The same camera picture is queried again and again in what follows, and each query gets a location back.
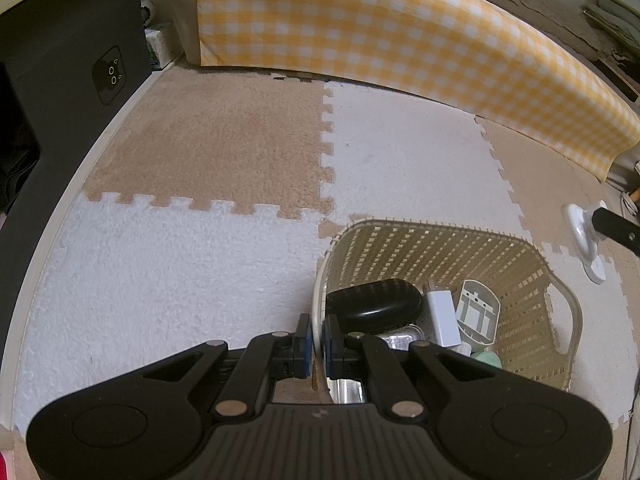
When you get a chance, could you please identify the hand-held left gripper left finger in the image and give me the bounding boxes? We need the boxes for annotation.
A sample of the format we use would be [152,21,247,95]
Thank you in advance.
[140,312,315,421]

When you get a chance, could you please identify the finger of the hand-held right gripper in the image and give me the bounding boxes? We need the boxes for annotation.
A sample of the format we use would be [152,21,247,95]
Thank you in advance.
[591,205,640,257]

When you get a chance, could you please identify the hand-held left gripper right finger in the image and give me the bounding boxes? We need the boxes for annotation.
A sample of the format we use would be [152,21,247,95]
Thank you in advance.
[322,314,496,420]

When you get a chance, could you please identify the black oval case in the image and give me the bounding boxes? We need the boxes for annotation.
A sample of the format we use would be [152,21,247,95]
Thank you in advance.
[325,278,422,335]

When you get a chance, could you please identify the white charger adapter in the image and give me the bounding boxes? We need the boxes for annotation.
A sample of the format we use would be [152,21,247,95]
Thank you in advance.
[422,282,463,348]

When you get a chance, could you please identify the cream plastic lattice basket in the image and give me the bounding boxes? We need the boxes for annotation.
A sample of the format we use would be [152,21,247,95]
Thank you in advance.
[312,217,585,405]

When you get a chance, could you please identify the grey white plastic bracket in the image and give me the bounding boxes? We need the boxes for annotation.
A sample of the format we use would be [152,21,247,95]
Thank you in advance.
[456,280,502,347]

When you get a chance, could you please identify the clear plastic box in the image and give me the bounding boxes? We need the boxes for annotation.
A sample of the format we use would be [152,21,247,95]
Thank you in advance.
[379,324,426,352]

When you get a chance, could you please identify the tan foam mat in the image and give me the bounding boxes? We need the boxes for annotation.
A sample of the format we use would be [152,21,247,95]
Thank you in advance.
[475,116,640,286]
[82,65,336,221]

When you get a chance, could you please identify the white foam mat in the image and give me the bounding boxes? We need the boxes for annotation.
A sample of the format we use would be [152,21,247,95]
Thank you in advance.
[540,240,640,426]
[12,192,331,431]
[320,82,533,246]

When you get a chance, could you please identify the mint green plastic item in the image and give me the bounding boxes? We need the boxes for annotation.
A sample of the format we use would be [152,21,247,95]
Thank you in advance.
[470,347,503,372]

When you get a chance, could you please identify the light framed panels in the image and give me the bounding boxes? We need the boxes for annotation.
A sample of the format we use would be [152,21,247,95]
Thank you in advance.
[580,0,640,41]

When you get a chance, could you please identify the yellow checked cloth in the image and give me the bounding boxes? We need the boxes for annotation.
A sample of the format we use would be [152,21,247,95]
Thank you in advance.
[197,0,640,181]

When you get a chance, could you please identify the tissue box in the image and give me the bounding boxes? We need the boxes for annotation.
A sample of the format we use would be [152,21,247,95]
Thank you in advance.
[145,24,176,68]

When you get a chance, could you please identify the dark cloth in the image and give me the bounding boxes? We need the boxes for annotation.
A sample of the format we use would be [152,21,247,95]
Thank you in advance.
[0,62,43,216]

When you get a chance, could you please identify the white fabric bin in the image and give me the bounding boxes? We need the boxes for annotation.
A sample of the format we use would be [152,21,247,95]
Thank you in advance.
[156,0,203,63]

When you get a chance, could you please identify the black cabinet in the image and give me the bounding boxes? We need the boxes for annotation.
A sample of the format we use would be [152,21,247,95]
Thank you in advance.
[0,0,151,346]

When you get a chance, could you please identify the white cable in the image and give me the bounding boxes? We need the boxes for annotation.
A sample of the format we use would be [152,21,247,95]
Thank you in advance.
[607,160,640,213]

